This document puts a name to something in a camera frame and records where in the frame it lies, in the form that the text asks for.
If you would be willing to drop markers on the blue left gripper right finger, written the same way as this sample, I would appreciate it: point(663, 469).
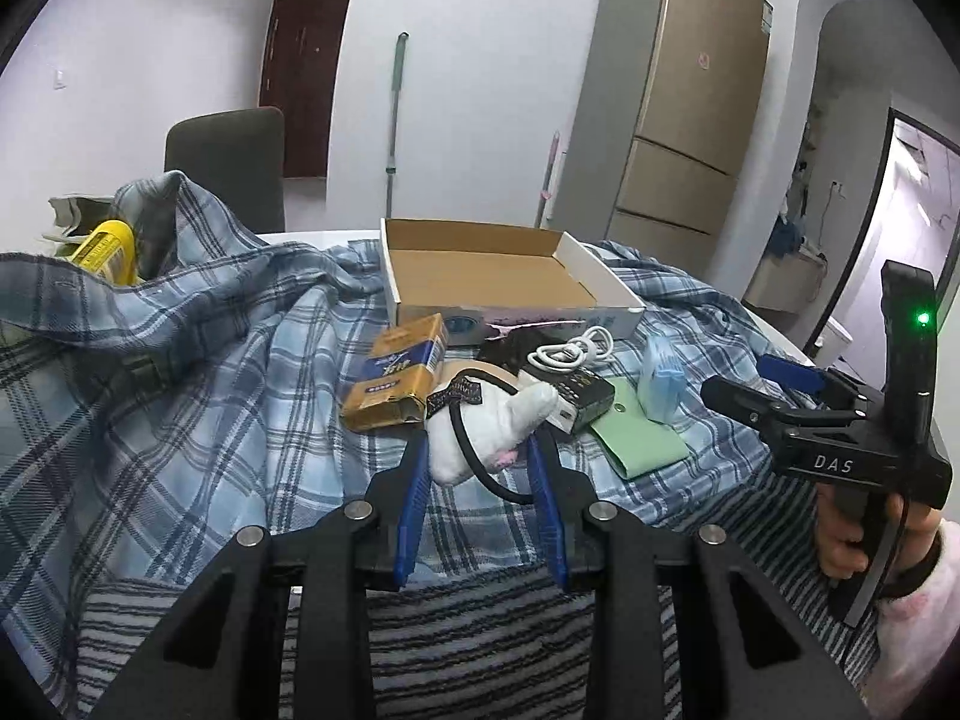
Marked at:
point(542, 465)

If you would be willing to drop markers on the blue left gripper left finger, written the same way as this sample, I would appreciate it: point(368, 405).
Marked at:
point(415, 482)

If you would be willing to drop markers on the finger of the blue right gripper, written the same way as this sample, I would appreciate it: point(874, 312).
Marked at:
point(791, 374)
point(744, 404)

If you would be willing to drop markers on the light blue tissue pack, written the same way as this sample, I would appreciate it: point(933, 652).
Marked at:
point(662, 381)

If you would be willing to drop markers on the small black box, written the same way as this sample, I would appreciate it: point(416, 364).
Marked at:
point(583, 397)

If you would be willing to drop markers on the green card sleeve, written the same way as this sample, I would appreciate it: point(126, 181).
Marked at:
point(634, 444)

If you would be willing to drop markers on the gold blue packet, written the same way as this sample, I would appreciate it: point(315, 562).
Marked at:
point(398, 376)

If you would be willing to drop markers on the person's right hand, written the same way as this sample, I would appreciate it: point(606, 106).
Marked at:
point(839, 544)

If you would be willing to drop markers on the striped grey towel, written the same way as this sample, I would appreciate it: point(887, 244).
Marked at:
point(507, 643)

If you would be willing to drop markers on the pink black hair comb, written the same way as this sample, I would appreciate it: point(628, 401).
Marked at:
point(507, 346)

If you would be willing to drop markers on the open cardboard box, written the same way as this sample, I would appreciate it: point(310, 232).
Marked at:
point(486, 279)

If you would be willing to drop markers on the blue plaid cloth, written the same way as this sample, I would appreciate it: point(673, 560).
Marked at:
point(142, 427)

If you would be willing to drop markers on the gold refrigerator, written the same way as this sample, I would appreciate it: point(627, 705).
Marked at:
point(664, 117)

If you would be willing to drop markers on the dark grey chair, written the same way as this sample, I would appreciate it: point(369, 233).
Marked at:
point(238, 156)

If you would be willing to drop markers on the yellow package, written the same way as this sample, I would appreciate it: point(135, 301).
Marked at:
point(109, 252)

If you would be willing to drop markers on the dark brown door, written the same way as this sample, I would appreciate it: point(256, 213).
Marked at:
point(299, 67)

